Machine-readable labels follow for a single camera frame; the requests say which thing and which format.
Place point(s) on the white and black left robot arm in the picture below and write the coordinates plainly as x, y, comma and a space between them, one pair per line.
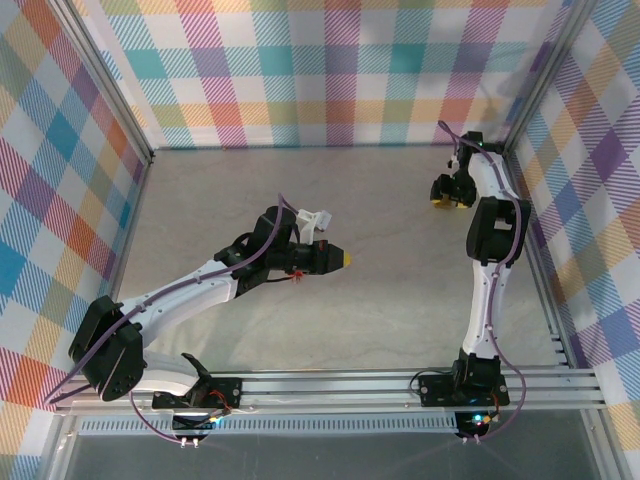
175, 295

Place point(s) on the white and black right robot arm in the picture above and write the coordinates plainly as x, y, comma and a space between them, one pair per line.
480, 310

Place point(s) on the aluminium side rail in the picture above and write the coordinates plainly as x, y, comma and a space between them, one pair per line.
540, 260
125, 235

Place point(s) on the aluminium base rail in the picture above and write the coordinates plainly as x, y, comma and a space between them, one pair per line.
330, 387

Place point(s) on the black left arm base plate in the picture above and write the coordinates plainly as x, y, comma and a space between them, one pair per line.
225, 392

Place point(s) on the aluminium frame post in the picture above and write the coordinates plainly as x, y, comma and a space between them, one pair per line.
100, 75
545, 65

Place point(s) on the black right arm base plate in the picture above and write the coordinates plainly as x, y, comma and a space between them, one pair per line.
435, 387

